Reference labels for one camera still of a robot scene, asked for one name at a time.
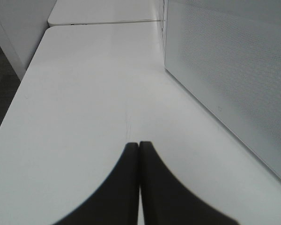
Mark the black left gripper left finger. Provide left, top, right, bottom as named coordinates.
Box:
left=56, top=142, right=139, bottom=225

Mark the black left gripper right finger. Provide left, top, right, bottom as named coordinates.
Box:
left=139, top=142, right=238, bottom=225

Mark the white microwave door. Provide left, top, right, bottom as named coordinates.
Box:
left=165, top=0, right=281, bottom=179

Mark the white microwave oven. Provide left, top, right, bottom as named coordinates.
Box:
left=156, top=0, right=169, bottom=53

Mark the white adjacent table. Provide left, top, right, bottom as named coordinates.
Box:
left=47, top=0, right=160, bottom=27

